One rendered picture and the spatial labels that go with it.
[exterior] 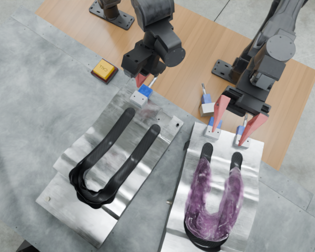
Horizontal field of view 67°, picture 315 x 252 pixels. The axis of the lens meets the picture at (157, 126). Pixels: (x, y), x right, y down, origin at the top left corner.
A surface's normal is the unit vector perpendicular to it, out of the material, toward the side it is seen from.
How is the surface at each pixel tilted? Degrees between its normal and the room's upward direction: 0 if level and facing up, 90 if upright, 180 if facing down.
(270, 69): 2
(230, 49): 0
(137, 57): 30
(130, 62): 60
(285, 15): 1
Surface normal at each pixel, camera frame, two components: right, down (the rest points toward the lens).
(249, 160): 0.03, -0.25
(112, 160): 0.29, -0.59
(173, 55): 0.46, 0.76
